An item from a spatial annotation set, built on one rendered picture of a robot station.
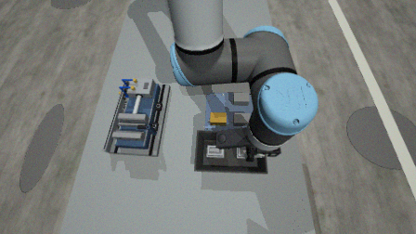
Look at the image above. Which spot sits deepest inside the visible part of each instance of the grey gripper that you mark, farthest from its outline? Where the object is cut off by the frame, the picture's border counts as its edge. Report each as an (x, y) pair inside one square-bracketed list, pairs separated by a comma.
[(260, 153)]

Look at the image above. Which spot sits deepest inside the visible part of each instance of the yellow block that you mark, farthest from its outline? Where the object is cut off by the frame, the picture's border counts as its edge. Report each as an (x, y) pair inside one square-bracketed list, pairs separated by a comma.
[(218, 118)]

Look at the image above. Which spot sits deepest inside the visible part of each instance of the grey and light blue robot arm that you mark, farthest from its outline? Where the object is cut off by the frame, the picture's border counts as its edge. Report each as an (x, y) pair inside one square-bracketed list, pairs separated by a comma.
[(284, 104)]

